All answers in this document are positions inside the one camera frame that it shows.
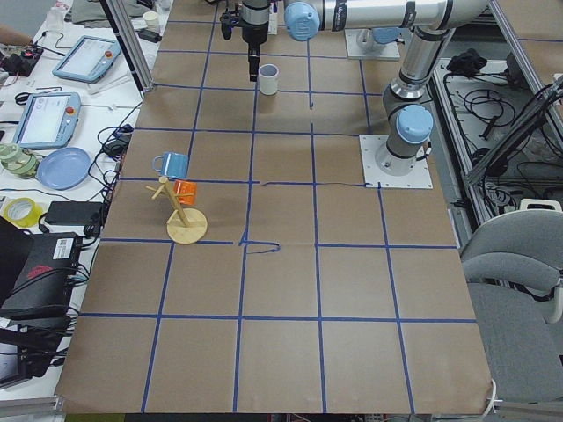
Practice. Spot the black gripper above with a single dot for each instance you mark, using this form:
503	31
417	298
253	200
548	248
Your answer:
255	36

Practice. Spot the white ribbed mug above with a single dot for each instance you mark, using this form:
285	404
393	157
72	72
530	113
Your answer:
268	79

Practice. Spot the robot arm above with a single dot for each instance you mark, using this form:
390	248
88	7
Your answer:
432	24

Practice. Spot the paper cup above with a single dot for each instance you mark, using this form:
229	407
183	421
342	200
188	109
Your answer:
151	19

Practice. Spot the blue mug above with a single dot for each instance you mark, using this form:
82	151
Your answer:
171	164

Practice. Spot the orange mug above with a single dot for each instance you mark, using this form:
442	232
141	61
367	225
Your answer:
185	192

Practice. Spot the upper teach pendant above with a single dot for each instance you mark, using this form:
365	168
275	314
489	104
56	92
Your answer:
89	60

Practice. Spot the teach pendant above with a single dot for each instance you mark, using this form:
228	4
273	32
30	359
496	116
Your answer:
48	120
89	60

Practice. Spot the grey cloth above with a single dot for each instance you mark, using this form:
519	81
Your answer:
85	11

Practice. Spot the wooden mug tree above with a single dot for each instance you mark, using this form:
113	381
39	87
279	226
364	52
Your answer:
186	225

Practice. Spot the lower teach pendant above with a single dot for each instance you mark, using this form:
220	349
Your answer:
48	120

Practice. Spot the blue plate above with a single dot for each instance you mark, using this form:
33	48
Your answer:
64	168

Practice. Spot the black power adapter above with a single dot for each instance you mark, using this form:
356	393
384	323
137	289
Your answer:
72	212

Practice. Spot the green tape rolls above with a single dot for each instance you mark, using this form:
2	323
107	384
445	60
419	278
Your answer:
18	161

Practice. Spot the yellow tape roll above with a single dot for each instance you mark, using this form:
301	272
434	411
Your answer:
23	212

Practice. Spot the black laptop computer box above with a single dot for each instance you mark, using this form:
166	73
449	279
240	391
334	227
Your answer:
35	271

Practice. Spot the grey office chair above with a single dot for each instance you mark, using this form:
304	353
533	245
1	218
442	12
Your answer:
513	265

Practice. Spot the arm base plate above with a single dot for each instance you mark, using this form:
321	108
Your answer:
373	44
384	170

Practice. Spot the aluminium frame post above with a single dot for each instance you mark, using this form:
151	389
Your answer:
125	34

